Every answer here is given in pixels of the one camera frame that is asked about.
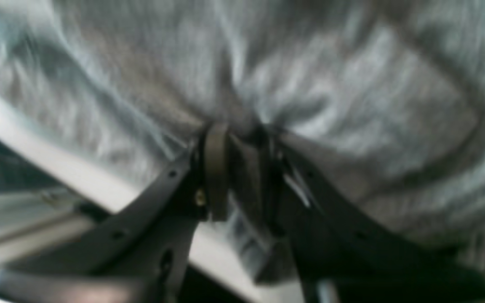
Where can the grey T-shirt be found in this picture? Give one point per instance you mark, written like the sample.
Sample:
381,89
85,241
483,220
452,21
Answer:
387,97

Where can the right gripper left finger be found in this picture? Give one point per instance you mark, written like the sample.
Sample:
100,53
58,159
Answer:
139,255

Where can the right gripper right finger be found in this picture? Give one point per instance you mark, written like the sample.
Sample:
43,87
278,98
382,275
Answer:
344,256

